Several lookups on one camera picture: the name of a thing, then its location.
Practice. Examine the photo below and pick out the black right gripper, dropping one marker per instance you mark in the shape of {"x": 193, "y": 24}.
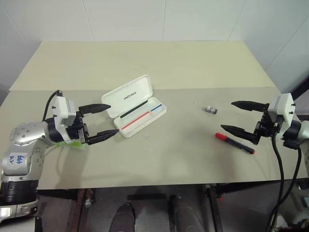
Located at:
{"x": 266, "y": 125}

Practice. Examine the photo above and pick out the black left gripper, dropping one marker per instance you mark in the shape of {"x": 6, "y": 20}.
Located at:
{"x": 75, "y": 131}

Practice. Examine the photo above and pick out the black marker with red cap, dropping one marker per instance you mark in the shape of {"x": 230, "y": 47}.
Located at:
{"x": 232, "y": 142}

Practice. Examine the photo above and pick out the green highlighter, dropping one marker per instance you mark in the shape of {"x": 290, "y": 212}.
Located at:
{"x": 77, "y": 145}

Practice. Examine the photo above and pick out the small white grey eraser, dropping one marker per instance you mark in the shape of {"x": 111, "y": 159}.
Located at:
{"x": 211, "y": 109}

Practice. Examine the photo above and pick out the white plastic pencil case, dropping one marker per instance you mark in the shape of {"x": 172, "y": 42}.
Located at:
{"x": 130, "y": 96}

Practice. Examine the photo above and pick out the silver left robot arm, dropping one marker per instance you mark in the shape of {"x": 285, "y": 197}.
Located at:
{"x": 24, "y": 135}

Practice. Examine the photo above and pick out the rusty brown table leg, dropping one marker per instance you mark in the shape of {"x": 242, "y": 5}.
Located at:
{"x": 83, "y": 210}

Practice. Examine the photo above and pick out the small dark rounded shape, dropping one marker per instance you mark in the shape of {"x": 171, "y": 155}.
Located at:
{"x": 123, "y": 217}

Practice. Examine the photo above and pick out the large dark rounded shape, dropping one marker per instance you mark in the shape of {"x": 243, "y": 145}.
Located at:
{"x": 186, "y": 215}

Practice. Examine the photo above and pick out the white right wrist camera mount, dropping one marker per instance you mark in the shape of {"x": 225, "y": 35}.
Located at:
{"x": 283, "y": 106}

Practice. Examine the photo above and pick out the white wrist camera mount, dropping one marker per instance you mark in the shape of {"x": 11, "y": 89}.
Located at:
{"x": 283, "y": 106}
{"x": 60, "y": 106}

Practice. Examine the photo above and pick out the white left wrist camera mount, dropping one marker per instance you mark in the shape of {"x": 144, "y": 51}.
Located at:
{"x": 60, "y": 106}

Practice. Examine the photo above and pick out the black metal table frame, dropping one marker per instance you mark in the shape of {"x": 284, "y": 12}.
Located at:
{"x": 213, "y": 205}

